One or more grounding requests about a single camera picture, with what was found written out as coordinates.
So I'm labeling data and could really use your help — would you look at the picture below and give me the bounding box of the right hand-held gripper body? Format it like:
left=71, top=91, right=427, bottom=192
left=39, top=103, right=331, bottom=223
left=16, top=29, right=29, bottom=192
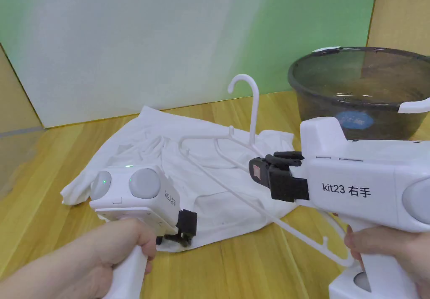
left=268, top=116, right=430, bottom=299

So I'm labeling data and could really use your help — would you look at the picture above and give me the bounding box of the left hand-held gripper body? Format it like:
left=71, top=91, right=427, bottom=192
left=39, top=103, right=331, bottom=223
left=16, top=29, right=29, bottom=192
left=89, top=165, right=198, bottom=299

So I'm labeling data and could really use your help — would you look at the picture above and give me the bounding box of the white plastic clothes hanger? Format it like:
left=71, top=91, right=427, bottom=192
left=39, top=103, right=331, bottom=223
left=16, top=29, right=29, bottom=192
left=179, top=73, right=357, bottom=268

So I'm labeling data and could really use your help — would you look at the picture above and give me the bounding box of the white garment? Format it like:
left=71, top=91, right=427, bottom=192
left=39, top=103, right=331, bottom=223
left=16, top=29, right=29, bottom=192
left=60, top=105, right=296, bottom=253

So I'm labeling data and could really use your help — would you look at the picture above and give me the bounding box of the person's left forearm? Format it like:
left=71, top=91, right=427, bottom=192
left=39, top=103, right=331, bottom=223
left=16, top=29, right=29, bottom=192
left=0, top=257, right=89, bottom=299

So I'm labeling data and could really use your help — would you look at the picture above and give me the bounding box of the person's left hand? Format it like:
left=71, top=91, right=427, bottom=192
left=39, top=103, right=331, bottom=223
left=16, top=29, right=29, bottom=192
left=76, top=218, right=157, bottom=299

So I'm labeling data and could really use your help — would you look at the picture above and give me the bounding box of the person's right hand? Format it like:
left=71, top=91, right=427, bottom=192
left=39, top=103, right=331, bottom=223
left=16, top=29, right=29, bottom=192
left=345, top=225, right=430, bottom=299

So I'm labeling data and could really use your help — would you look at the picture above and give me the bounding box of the dark transparent plastic basin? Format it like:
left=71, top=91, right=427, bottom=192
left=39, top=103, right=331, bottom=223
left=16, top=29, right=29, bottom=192
left=287, top=45, right=430, bottom=142

